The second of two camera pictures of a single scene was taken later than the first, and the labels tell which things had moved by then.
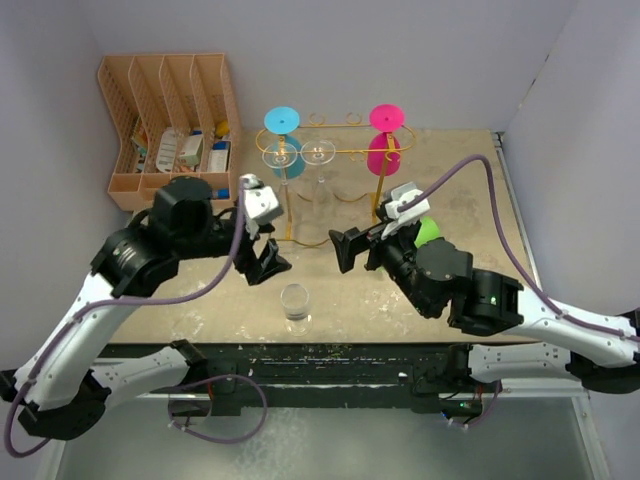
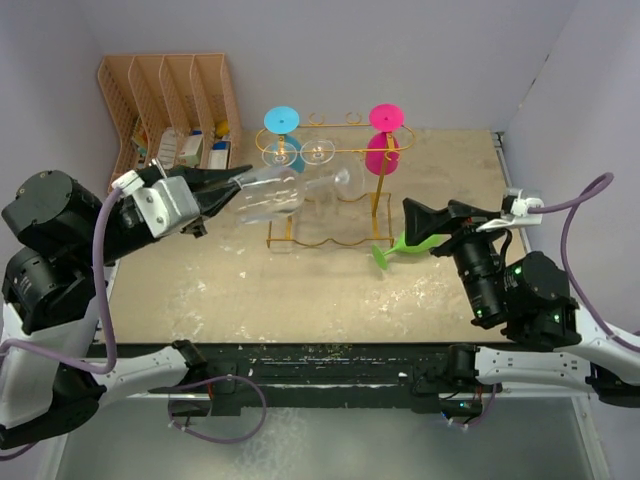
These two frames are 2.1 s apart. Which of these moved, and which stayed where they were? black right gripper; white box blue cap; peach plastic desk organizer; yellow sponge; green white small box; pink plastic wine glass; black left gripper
Moved: black left gripper; black right gripper
Stayed: peach plastic desk organizer; yellow sponge; green white small box; pink plastic wine glass; white box blue cap
